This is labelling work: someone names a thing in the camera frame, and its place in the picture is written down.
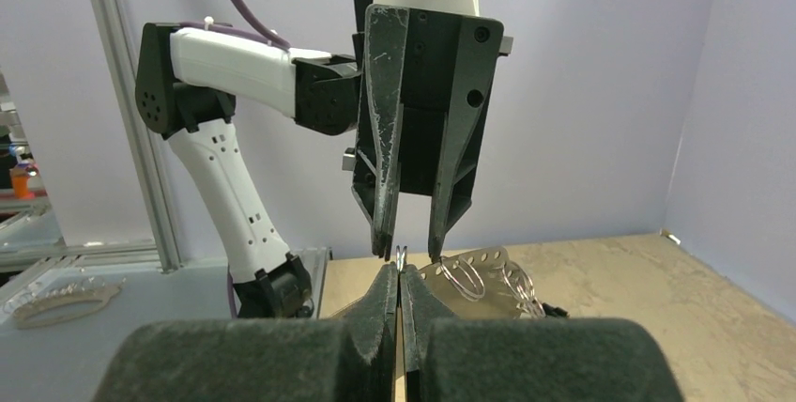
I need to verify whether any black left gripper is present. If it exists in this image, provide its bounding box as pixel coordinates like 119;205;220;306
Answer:
352;0;511;263

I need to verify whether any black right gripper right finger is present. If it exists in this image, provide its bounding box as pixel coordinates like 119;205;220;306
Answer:
399;265;684;401

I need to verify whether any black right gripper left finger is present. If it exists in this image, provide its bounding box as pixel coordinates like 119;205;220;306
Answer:
93;264;398;401

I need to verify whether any silver split keyring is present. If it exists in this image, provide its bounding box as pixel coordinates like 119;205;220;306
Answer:
395;245;407;273

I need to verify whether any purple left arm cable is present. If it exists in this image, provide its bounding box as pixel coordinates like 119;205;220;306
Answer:
183;0;294;52

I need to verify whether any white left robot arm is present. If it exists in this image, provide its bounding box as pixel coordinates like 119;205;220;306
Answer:
134;0;512;318

